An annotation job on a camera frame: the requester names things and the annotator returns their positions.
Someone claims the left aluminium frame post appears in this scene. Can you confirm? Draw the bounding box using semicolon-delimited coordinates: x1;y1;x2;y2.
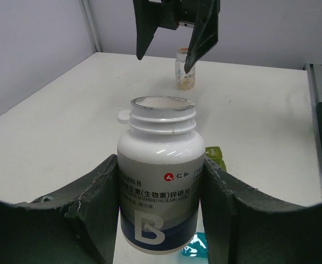
79;0;103;52

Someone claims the aluminium mounting rail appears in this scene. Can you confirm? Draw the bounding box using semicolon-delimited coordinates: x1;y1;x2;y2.
304;63;322;201

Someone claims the white pill bottle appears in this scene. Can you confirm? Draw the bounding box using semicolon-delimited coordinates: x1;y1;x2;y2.
117;96;206;255

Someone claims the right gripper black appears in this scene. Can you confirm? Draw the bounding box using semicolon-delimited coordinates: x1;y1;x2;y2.
133;0;220;73

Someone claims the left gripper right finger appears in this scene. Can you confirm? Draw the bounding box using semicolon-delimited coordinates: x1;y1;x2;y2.
201;158;322;263

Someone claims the clear small pill bottle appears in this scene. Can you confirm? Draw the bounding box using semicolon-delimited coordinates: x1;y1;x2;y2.
175;47;196;90

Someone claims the white bottle cap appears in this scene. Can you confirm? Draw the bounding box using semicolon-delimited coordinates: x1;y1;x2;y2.
118;109;130;124

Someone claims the weekly pill organizer strip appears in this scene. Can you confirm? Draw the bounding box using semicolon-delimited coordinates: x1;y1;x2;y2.
181;146;227;259

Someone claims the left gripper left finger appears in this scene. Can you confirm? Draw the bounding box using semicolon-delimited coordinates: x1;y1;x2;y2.
0;155;119;263

